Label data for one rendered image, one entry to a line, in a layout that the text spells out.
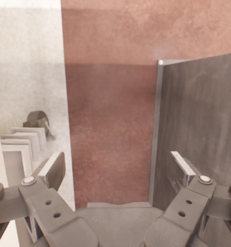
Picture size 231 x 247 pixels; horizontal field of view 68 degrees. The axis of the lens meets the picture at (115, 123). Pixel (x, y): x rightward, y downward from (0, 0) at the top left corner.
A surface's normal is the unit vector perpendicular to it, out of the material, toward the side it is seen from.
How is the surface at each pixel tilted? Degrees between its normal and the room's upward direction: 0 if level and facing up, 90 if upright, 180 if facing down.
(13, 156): 0
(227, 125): 90
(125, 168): 0
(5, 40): 0
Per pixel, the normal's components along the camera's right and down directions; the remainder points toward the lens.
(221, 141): -1.00, 0.00
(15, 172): 0.02, 0.27
